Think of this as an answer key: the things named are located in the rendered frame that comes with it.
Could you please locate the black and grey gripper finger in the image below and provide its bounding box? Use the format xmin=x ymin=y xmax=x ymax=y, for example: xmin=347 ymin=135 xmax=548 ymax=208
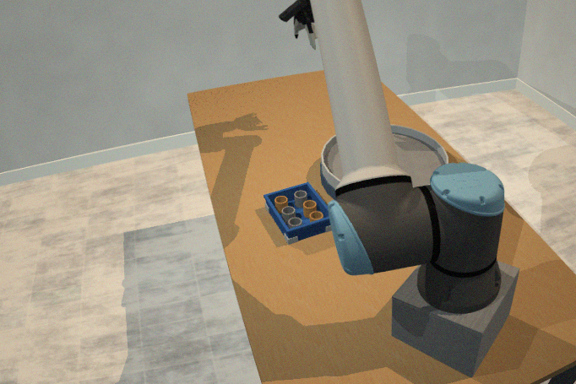
xmin=304 ymin=15 xmax=318 ymax=50
xmin=294 ymin=16 xmax=305 ymax=39

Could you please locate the grey metal bushing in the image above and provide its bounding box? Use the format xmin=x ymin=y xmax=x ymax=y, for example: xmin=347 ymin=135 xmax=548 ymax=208
xmin=282 ymin=206 xmax=296 ymax=224
xmin=294 ymin=191 xmax=307 ymax=208
xmin=288 ymin=217 xmax=302 ymax=228

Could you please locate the blue crate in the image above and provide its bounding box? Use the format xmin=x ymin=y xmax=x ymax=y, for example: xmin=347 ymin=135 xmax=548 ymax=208
xmin=264 ymin=182 xmax=331 ymax=245

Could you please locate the bronze bushing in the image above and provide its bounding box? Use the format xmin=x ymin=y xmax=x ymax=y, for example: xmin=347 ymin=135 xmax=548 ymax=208
xmin=274 ymin=196 xmax=288 ymax=214
xmin=310 ymin=211 xmax=323 ymax=222
xmin=303 ymin=200 xmax=317 ymax=219

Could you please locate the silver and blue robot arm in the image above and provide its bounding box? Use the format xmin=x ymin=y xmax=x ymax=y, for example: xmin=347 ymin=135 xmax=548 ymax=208
xmin=310 ymin=0 xmax=505 ymax=314

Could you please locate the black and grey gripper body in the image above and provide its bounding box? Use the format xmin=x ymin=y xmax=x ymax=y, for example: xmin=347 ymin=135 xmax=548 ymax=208
xmin=296 ymin=0 xmax=314 ymax=24

